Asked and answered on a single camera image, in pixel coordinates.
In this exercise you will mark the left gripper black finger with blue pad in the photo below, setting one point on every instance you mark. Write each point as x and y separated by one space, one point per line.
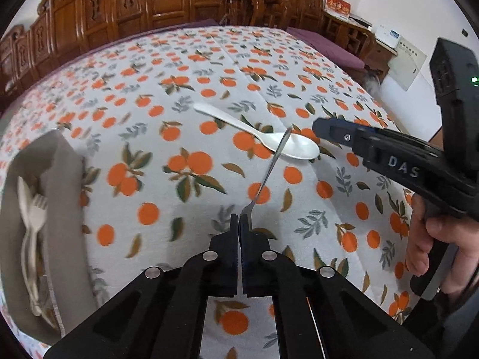
319 313
160 314

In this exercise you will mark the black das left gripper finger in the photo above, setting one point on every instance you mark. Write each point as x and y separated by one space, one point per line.
402 158

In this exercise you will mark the white plastic spoon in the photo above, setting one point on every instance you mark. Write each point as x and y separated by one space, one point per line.
295 146

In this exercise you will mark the metal spoon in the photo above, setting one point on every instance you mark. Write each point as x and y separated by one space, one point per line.
247 211

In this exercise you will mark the grey sleeve forearm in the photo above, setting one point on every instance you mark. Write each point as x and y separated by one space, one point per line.
444 326

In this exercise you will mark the wooden side table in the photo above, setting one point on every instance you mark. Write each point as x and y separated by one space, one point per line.
360 42

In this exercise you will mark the white box device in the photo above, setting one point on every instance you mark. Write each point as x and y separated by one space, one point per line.
387 36

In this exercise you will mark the purple seat cushion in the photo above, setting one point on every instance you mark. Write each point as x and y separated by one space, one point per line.
329 49

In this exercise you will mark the cream plastic fork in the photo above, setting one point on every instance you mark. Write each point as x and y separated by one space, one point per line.
36 218

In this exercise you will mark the red sign card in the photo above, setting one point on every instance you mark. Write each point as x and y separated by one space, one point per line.
338 8

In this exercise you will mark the cream plastic spoon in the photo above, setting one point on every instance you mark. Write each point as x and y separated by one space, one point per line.
25 199

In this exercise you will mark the grey metal tray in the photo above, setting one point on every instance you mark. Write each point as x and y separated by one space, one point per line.
59 170

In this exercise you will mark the carved wooden armchair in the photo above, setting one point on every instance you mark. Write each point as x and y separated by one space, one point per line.
303 14

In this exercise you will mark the carved wooden bench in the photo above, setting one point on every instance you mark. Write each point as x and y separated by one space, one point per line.
66 29

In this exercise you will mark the white wall panel box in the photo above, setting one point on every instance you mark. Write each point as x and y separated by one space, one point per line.
407 64

